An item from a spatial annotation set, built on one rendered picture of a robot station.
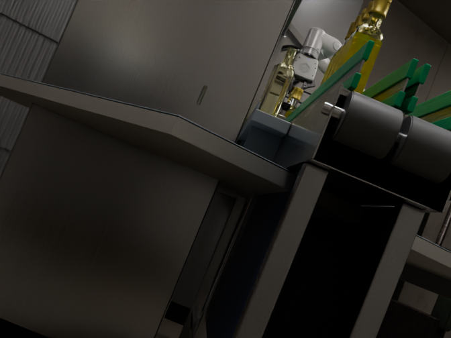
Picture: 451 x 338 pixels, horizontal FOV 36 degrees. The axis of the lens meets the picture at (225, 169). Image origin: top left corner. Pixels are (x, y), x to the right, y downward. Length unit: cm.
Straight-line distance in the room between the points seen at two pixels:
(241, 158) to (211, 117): 86
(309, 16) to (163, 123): 275
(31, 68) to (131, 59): 339
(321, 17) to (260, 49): 178
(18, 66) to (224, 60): 347
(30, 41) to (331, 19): 248
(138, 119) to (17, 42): 422
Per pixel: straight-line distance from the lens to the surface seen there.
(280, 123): 159
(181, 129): 113
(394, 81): 118
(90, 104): 142
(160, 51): 210
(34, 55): 547
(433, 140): 105
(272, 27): 213
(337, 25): 387
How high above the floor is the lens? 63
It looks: 3 degrees up
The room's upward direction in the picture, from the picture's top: 22 degrees clockwise
